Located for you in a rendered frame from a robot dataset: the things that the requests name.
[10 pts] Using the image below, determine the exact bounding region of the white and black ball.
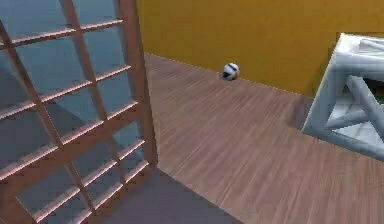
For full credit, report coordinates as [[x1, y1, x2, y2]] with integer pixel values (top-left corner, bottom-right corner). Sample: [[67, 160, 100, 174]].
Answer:
[[221, 62, 241, 82]]

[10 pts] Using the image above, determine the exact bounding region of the brown wooden glazed door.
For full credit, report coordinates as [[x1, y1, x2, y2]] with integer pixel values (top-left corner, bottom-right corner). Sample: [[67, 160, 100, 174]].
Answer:
[[0, 0, 159, 224]]

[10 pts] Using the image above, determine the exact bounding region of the white frame table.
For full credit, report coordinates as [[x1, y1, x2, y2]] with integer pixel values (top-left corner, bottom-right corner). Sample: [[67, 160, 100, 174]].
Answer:
[[301, 32, 384, 163]]

